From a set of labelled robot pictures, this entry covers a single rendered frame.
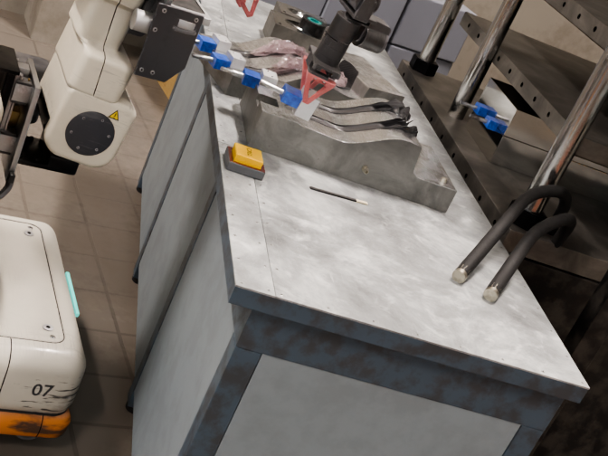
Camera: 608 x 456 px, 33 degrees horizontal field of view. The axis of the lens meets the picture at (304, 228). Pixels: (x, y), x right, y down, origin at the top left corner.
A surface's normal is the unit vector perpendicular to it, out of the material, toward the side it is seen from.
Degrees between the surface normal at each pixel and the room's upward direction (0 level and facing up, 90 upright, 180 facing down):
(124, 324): 0
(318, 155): 90
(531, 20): 90
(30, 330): 0
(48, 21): 90
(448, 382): 90
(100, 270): 0
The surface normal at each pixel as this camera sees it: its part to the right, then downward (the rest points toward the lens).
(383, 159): 0.12, 0.47
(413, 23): 0.34, 0.53
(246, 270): 0.39, -0.83
